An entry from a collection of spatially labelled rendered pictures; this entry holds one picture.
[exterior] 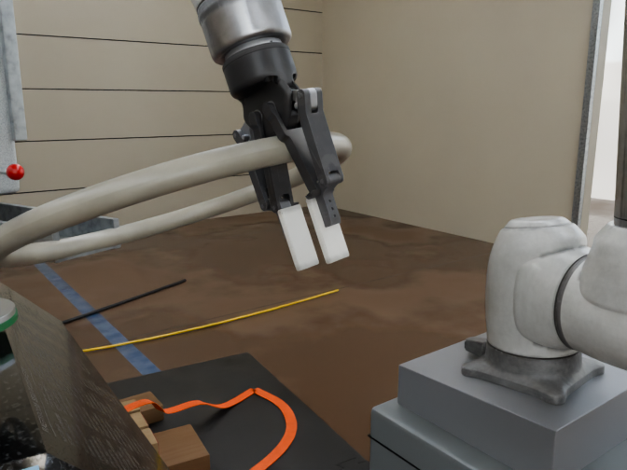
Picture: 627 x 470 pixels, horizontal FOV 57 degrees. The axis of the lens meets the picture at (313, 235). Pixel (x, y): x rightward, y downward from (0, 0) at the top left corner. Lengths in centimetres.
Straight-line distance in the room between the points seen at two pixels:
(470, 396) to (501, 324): 13
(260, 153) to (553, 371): 64
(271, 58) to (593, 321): 57
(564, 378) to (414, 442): 27
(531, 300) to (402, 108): 586
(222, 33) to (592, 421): 77
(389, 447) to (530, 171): 477
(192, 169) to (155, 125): 618
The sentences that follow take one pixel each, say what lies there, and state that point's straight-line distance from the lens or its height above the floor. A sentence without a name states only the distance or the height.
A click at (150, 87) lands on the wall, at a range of 673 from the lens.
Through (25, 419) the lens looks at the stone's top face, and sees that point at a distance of 104.
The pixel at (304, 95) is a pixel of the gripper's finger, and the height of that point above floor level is 135.
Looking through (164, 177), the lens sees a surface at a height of 128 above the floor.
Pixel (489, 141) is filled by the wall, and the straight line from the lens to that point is 597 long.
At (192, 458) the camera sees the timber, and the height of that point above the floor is 10.
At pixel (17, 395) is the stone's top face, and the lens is 112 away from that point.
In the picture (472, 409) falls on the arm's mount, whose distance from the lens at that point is 102.
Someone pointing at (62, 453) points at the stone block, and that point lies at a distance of 98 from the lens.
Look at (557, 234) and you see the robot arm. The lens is 98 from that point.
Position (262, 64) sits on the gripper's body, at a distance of 61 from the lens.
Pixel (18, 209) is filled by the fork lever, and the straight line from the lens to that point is 123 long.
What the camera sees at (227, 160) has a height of 129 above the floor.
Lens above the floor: 135
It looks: 13 degrees down
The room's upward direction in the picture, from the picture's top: straight up
